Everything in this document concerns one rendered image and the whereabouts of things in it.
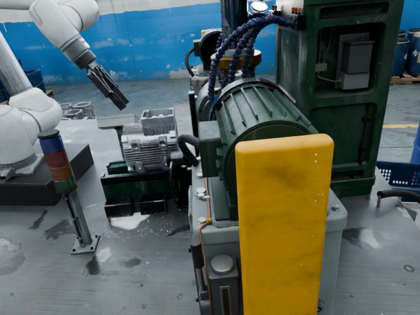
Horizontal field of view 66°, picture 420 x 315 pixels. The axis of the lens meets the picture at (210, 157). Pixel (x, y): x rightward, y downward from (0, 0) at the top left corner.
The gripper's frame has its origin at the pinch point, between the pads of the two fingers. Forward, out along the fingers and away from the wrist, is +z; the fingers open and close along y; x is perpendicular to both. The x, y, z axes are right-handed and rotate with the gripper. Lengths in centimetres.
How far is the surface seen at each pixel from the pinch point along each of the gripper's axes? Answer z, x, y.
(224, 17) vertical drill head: -2, -49, -9
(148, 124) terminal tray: 11.8, -6.2, -10.9
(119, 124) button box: 9.9, 12.6, 14.3
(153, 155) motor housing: 22.0, -0.6, -14.1
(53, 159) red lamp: -2.1, 13.1, -38.9
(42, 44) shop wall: -120, 265, 612
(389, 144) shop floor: 214, -131, 169
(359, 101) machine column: 43, -71, -24
